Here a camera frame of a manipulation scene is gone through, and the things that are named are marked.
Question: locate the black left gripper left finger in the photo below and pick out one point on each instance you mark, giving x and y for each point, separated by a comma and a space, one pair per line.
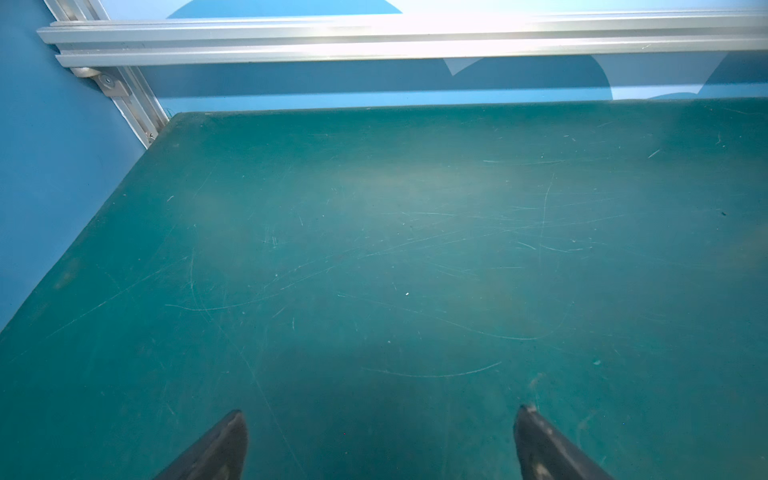
219, 454

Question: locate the left rear aluminium frame post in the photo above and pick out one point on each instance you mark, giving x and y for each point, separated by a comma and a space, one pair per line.
125, 86

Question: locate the rear horizontal aluminium frame bar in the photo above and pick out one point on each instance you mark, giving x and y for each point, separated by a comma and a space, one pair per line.
102, 43

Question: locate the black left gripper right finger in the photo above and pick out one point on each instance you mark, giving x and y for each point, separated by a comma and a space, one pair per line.
544, 452

